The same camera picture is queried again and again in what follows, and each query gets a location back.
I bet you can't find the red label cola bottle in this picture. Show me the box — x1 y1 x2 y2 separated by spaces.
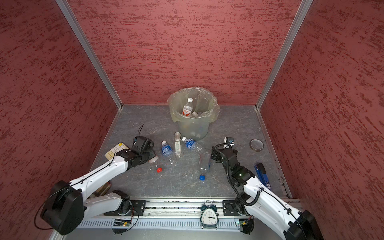
149 156 163 173

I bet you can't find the red white label water bottle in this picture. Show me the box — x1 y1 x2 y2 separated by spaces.
183 98 193 117

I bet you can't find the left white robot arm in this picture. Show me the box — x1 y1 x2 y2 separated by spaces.
39 136 158 235

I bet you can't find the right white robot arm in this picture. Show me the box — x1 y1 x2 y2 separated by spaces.
211 143 324 240

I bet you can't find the translucent green bin liner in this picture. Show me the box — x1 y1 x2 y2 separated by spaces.
167 87 221 123

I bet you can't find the clear bottle blue cap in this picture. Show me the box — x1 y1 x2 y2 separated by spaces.
199 151 211 181

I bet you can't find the blue label bottle upper left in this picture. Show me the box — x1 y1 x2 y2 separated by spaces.
161 141 174 161

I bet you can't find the tape roll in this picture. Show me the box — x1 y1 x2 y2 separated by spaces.
250 139 264 152

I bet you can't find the beige calculator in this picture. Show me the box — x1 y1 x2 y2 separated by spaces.
105 143 130 161

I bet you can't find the green label square bottle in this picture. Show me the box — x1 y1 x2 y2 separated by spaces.
174 132 183 158

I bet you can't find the blue box cutter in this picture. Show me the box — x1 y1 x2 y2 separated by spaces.
255 163 272 190

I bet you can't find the Pocari blue label bottle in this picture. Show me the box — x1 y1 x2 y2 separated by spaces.
182 137 204 155

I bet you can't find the striped brown cylinder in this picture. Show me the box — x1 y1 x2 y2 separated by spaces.
89 182 112 199

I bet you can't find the green alarm clock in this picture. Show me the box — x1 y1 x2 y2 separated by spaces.
200 203 219 230

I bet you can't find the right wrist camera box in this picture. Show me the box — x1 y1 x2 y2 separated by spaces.
224 137 235 146

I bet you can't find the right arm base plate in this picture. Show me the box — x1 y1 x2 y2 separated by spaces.
222 200 249 217

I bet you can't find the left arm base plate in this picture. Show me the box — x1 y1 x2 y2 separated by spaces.
104 200 147 217

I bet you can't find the aluminium front rail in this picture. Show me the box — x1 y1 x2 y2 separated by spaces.
61 197 307 220

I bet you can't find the right circuit board with cables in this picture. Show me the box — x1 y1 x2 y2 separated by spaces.
239 216 255 235

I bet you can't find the circuit board with cables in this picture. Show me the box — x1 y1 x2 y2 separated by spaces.
112 208 140 235
239 216 255 235

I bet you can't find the left circuit board with cables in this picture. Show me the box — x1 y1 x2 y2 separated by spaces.
112 208 140 235

